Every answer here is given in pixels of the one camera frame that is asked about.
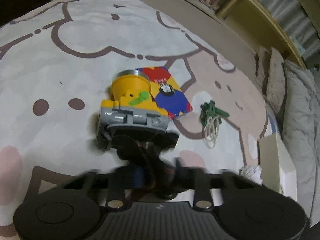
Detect white cardboard box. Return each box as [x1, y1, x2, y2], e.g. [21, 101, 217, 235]
[258, 132, 298, 196]

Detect yellow headlamp with black strap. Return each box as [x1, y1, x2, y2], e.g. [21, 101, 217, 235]
[96, 69, 181, 198]

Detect printed cartoon blanket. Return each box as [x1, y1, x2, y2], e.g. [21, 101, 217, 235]
[0, 0, 278, 230]

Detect green plastic clips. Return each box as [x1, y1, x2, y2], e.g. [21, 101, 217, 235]
[200, 100, 230, 127]

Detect white rubber bands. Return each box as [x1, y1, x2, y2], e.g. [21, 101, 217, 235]
[203, 115, 221, 149]

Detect colourful patterned box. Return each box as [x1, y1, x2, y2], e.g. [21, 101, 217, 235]
[135, 66, 194, 120]

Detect beige bed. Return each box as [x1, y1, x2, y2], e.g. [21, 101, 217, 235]
[125, 0, 285, 105]

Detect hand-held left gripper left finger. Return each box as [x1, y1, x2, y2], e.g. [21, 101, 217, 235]
[62, 166, 148, 210]

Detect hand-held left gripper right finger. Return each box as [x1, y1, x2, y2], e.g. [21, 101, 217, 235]
[173, 157, 253, 211]

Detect wooden headboard shelf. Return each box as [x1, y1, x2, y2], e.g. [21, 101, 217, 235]
[144, 0, 307, 68]

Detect grey curtain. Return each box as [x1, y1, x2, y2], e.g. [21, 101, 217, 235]
[244, 0, 320, 70]

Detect white lace roll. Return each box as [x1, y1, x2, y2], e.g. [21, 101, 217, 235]
[239, 165, 263, 185]

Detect grey duvet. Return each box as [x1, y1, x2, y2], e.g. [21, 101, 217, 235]
[282, 60, 320, 227]

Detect dark brown cushion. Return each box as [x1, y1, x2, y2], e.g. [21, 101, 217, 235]
[0, 0, 53, 27]

